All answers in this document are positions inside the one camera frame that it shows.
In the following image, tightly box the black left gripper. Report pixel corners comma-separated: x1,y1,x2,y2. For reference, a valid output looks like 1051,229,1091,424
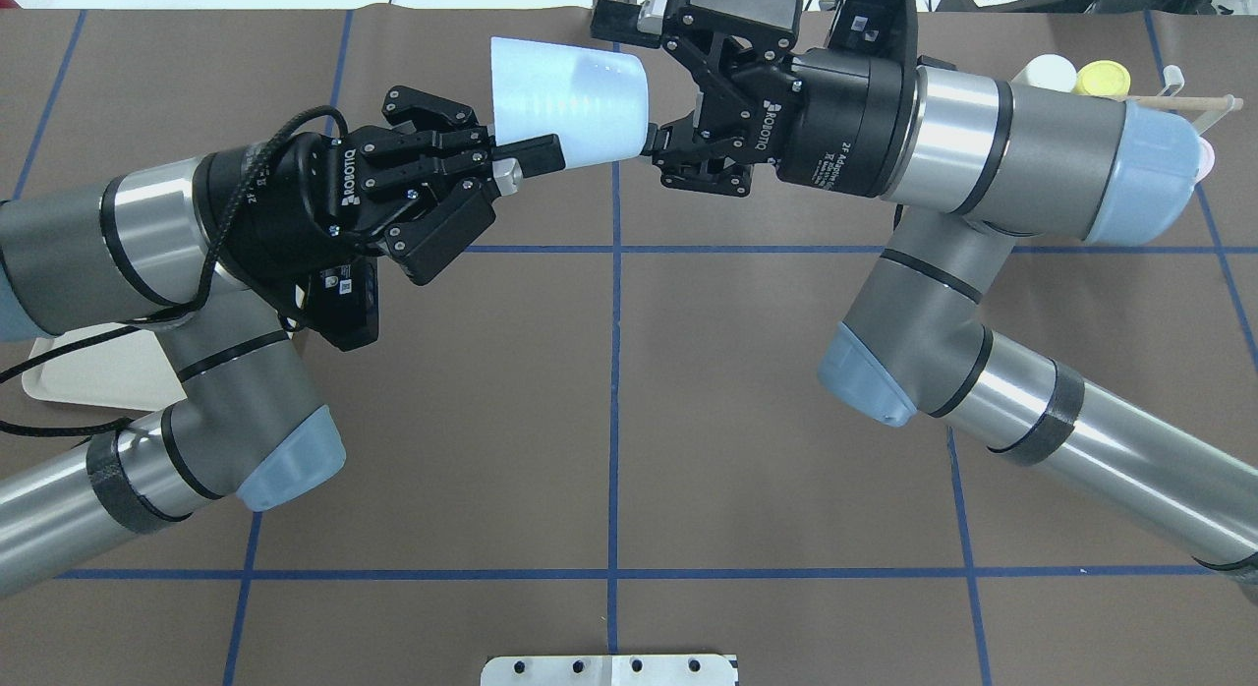
224,86,564,305

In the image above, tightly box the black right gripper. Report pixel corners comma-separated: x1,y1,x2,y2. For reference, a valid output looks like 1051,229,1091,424
590,0,916,198

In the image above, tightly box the blue plastic cup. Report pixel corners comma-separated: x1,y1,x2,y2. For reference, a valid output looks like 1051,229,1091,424
491,37,649,167

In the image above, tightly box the pale green plastic cup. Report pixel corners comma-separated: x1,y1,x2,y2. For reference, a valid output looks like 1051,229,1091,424
1010,53,1078,93

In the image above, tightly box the yellow plastic cup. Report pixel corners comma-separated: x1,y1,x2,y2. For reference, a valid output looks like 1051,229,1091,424
1072,60,1132,99

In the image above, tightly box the pink plastic cup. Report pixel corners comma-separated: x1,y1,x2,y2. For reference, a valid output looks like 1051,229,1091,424
1194,137,1215,183

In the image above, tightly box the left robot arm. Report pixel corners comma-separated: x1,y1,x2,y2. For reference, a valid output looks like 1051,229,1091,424
1,86,574,597

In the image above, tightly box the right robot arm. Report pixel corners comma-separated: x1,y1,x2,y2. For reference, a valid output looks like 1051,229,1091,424
593,0,1255,600

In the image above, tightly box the cream plastic tray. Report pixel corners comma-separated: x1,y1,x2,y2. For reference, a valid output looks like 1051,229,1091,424
20,329,186,413

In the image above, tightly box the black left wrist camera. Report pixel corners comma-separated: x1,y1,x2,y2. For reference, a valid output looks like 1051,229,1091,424
301,257,380,352

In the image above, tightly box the white wire cup rack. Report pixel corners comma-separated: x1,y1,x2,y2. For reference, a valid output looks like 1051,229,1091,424
1123,64,1245,136

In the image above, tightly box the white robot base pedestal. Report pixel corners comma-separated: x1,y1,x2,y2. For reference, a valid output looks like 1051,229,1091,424
481,652,740,685

